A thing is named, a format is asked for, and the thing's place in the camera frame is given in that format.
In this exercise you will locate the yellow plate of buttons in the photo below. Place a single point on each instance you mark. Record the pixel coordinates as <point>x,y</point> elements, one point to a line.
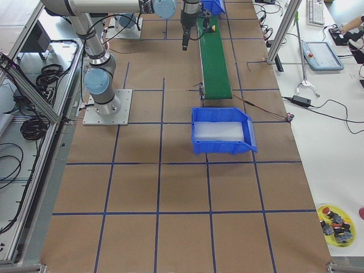
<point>336,225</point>

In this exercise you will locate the teach pendant tablet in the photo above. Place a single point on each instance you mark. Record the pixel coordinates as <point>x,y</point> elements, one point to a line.
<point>321,56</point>

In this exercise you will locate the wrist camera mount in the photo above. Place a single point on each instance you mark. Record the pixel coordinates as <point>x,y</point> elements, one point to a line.
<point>205,14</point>

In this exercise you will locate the black handle bar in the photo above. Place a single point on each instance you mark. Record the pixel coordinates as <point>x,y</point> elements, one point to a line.
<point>279,64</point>

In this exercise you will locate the person hand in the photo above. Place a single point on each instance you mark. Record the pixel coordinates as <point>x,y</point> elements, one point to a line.
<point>344,28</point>

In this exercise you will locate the white keyboard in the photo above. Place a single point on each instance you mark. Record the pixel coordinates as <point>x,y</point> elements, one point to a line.
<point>315,13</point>

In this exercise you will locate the black electronics box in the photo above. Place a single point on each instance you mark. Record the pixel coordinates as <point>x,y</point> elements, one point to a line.
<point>338,38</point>

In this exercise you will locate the black power adapter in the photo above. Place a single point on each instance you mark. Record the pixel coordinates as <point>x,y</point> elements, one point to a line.
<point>301,101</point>

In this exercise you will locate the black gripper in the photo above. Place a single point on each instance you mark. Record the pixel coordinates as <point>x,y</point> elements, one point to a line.
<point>187,17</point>

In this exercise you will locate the aluminium frame post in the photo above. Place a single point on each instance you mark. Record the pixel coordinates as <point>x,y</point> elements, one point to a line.
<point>282,30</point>

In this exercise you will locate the left blue plastic bin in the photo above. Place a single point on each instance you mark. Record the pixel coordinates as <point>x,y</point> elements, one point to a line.
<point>216,7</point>

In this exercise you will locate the blue plastic bin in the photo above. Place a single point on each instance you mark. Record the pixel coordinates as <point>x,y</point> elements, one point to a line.
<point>216,7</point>
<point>223,114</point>

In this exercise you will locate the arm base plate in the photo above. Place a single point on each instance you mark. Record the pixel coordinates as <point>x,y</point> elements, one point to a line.
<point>116,112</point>
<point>117,31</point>

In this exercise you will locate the right blue plastic bin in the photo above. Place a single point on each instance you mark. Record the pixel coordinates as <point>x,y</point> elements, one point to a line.
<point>223,114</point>

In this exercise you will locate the green conveyor belt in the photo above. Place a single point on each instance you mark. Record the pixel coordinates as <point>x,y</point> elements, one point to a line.
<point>215,83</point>

